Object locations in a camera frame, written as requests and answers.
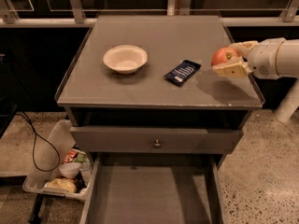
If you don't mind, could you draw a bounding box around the black cable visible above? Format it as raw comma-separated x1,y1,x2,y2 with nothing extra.
14,111,61,173

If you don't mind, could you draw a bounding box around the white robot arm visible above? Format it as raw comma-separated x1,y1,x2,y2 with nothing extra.
211,37,299,79

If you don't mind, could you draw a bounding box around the clear plastic storage bin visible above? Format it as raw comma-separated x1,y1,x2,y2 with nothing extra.
22,119,89,202

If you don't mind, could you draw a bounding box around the white table leg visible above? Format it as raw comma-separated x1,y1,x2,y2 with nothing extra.
274,79,299,123

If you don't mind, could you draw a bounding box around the grey top drawer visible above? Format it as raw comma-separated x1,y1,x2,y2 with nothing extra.
70,126,243,154

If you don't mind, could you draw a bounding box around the metal railing frame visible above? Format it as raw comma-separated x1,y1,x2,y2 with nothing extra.
0,0,299,27

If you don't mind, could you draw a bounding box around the white paper bowl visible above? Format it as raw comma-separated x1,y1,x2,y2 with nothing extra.
103,45,148,75

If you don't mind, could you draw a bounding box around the yellow chip bag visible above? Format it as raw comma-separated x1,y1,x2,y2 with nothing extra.
46,178,77,193

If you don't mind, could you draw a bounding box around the brass drawer knob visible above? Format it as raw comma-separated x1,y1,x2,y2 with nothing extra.
153,139,162,148

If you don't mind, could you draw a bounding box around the grey drawer cabinet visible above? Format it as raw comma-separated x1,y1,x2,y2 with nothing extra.
54,14,265,224

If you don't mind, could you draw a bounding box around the red apple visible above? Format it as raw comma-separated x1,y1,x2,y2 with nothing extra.
211,47,239,66

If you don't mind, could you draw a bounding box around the dark blue snack bar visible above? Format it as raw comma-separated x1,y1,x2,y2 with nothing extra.
164,60,201,87

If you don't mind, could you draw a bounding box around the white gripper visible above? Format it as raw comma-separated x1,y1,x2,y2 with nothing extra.
212,38,285,79

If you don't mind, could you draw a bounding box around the red snack packet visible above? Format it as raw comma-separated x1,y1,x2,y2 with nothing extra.
63,150,78,163

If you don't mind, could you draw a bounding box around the small white bowl in bin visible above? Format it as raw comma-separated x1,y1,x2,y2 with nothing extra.
59,162,80,178

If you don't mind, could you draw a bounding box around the open grey middle drawer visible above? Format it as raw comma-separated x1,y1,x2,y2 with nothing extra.
79,154,228,224

